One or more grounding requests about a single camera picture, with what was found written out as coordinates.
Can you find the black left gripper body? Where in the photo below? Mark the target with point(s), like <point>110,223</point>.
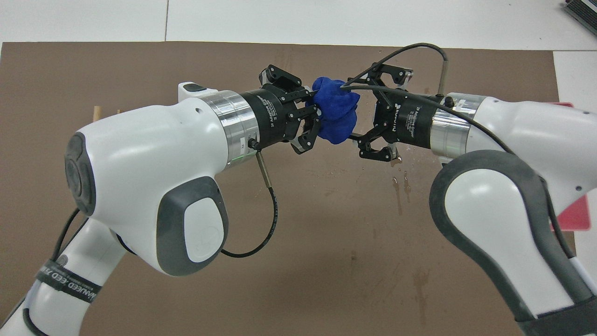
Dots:
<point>268,119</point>

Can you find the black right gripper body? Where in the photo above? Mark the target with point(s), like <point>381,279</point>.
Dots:
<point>410,121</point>

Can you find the blue towel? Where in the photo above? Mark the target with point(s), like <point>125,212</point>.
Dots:
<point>333,112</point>

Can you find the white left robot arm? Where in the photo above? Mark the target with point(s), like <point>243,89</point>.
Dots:
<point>140,154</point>

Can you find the spilled water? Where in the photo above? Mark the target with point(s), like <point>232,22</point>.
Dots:
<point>396,184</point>

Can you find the large brown table mat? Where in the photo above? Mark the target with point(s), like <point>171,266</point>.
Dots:
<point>326,233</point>

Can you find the long wooden dowel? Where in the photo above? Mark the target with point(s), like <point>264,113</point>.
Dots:
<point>97,113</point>

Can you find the pink plastic bin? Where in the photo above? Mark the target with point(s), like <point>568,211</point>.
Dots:
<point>576,217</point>

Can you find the grey striped device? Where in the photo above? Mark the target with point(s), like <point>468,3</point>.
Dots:
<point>583,9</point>

